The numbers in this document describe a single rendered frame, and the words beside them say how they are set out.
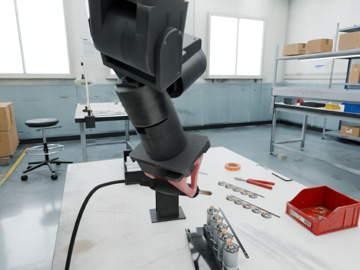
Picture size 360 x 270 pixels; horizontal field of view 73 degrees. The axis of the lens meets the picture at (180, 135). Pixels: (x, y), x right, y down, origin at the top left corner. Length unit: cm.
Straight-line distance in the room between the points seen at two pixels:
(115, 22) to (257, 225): 52
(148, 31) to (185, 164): 16
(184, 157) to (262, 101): 590
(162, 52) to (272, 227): 49
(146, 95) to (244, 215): 46
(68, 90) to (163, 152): 443
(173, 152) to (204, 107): 503
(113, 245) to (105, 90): 426
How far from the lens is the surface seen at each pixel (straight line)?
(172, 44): 23
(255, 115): 611
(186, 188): 35
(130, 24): 23
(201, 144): 32
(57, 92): 471
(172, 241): 55
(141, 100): 27
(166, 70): 23
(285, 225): 64
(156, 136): 29
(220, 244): 46
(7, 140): 378
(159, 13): 22
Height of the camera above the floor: 108
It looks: 13 degrees down
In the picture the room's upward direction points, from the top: straight up
